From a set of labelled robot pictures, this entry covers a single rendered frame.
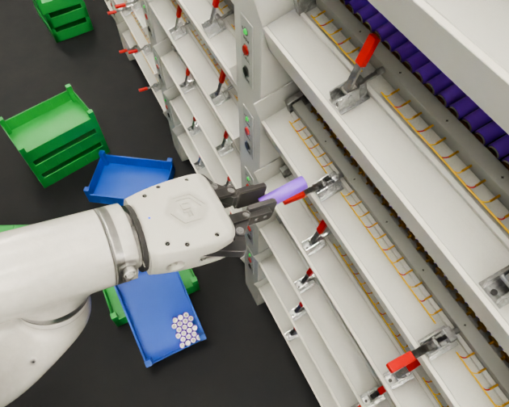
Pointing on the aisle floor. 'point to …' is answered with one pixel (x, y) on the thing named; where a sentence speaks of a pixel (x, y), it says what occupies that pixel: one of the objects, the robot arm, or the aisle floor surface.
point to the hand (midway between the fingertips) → (254, 203)
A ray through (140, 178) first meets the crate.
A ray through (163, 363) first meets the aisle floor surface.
